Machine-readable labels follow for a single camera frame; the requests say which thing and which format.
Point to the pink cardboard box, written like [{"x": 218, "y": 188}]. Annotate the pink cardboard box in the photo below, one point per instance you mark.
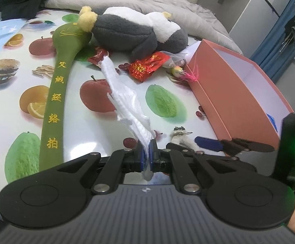
[{"x": 226, "y": 94}]

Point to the grey white penguin plush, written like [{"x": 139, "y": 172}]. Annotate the grey white penguin plush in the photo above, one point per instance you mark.
[{"x": 122, "y": 33}]

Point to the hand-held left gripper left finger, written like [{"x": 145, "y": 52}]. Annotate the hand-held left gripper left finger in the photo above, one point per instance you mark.
[{"x": 142, "y": 157}]

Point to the small toy with pink tassel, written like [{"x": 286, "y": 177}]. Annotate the small toy with pink tassel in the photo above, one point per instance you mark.
[{"x": 178, "y": 70}]

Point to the grey built-in cabinet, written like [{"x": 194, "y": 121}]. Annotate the grey built-in cabinet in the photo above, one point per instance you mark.
[{"x": 241, "y": 12}]

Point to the fruit printed mat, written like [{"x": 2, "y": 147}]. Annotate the fruit printed mat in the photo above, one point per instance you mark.
[{"x": 15, "y": 89}]

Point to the shiny red foil packet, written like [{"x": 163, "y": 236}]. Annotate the shiny red foil packet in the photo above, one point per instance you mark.
[{"x": 143, "y": 68}]

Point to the white tissue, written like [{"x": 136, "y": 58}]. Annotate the white tissue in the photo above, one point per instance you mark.
[{"x": 127, "y": 101}]

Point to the green plush massage stick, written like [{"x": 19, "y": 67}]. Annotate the green plush massage stick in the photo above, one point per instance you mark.
[{"x": 52, "y": 111}]

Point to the small dark red packet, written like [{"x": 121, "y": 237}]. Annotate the small dark red packet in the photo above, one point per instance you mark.
[{"x": 98, "y": 57}]

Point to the blue plastic bag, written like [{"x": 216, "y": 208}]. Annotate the blue plastic bag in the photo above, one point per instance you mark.
[{"x": 271, "y": 122}]

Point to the white furry toy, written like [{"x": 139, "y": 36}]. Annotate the white furry toy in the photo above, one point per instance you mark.
[{"x": 180, "y": 138}]

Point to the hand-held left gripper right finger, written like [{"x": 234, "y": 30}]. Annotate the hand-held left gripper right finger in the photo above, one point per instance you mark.
[{"x": 153, "y": 157}]

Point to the blue curtain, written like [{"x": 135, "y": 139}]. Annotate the blue curtain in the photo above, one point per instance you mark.
[{"x": 272, "y": 50}]

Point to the sheer white pouch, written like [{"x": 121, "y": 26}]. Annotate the sheer white pouch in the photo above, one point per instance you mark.
[{"x": 174, "y": 59}]

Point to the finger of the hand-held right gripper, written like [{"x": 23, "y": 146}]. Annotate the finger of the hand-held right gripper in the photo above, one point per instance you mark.
[{"x": 208, "y": 143}]

